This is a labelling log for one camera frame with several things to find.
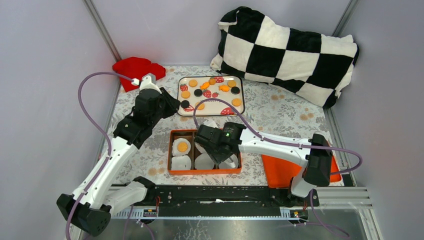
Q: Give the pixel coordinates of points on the round yellow biscuit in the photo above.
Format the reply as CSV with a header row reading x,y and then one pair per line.
x,y
185,94
182,147
232,83
236,102
193,83
200,106

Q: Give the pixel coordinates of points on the orange cookie tin box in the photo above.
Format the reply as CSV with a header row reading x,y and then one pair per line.
x,y
230,166

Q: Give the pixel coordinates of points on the checkered black white blanket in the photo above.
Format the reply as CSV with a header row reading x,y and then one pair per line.
x,y
311,65

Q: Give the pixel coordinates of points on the white paper cupcake liner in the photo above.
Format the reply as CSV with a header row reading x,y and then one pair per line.
x,y
204,162
174,150
200,148
228,164
181,163

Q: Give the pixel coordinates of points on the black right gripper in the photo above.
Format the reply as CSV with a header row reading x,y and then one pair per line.
x,y
217,158

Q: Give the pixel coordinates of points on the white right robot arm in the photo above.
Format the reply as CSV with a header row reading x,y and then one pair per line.
x,y
252,142

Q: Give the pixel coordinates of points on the black sandwich cookie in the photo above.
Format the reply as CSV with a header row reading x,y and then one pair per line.
x,y
235,90
198,92
185,104

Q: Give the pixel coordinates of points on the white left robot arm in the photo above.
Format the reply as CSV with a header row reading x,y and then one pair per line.
x,y
90,207

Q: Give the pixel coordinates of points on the orange fish shaped cookie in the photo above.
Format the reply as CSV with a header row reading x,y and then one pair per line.
x,y
224,88
205,86

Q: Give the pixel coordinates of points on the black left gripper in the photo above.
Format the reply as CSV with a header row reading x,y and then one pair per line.
x,y
172,104

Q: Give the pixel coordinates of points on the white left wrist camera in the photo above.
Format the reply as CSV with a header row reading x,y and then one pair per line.
x,y
149,82

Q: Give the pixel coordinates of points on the red cloth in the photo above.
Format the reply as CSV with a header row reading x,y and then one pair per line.
x,y
136,67

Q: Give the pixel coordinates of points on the small swirl orange cookie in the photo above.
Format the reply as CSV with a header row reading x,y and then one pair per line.
x,y
212,81

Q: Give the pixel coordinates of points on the strawberry print white tray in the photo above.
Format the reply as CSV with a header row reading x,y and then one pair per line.
x,y
217,103

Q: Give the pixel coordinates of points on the orange tin lid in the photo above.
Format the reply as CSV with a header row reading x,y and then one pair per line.
x,y
278,172

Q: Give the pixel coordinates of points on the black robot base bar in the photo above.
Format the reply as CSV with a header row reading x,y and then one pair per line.
x,y
222,201

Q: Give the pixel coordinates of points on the metal serving tongs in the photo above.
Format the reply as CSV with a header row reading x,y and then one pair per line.
x,y
232,162

